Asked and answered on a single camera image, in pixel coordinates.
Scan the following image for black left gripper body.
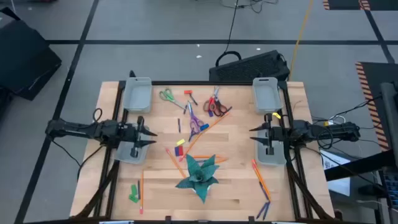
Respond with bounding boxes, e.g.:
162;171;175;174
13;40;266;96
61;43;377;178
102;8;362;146
117;115;146;159

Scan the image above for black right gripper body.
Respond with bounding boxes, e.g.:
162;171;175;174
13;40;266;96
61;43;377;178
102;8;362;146
264;113;295;156

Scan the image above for green handled scissors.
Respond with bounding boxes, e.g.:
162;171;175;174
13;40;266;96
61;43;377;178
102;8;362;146
159;88;187;110

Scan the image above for purple handled scissors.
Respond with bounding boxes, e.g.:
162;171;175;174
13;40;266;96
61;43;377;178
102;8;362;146
186;101;206;142

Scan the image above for black scissors red-lined handles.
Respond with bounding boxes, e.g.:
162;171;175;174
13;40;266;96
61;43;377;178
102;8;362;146
213;88;233;118

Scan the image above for artificial plant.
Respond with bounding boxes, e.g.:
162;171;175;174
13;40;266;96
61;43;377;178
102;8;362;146
175;154;221;205

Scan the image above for white paper sheet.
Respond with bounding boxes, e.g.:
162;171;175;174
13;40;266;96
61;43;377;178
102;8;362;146
320;149;352;197

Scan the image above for black mesh computer case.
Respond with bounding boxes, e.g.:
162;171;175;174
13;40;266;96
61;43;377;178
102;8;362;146
208;49;290;82

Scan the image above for black desk beam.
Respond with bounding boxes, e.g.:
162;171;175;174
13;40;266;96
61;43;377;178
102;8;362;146
324;149;398;183

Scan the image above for black mat with hazard stripes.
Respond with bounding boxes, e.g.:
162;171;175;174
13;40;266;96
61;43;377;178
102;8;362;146
359;0;398;12
355;61;398;152
322;0;363;11

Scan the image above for computer keyboard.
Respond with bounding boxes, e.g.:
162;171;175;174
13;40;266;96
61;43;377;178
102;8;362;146
382;170;398;210

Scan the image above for black floor case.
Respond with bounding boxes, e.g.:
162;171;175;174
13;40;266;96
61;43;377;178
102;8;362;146
0;6;62;101

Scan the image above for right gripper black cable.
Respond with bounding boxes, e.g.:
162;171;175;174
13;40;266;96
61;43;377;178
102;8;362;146
310;124;335;150

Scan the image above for left arm base cable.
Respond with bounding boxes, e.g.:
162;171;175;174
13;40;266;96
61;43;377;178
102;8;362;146
49;138;105;183

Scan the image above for black aluminium table frame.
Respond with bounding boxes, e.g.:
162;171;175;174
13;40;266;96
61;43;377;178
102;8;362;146
74;70;335;222

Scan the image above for yellow cable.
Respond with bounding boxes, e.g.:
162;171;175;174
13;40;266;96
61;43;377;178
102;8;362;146
288;0;315;80

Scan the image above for black power cable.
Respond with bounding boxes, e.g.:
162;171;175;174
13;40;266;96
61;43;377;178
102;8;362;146
215;0;243;67

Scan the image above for grey desk post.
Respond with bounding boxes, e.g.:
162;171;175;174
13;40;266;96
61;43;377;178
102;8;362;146
381;82;398;151

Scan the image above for black floor cable tangle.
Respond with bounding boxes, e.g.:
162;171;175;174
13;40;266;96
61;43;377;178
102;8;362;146
220;0;280;14

